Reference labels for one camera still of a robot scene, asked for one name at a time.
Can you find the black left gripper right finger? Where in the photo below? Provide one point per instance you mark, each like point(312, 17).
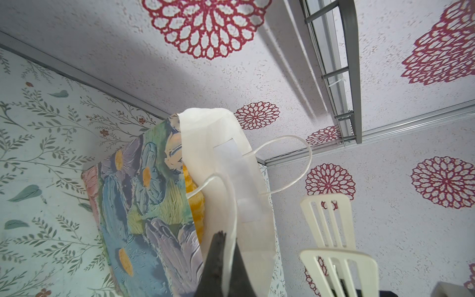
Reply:
point(240, 285)

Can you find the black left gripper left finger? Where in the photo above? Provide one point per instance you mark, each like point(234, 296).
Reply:
point(211, 281)

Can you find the floral paper bag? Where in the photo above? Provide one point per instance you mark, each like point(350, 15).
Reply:
point(139, 201)

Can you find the striped bread roll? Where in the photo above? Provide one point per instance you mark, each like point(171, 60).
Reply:
point(196, 203)

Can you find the white slotted spatula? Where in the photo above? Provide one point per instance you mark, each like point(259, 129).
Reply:
point(336, 267)

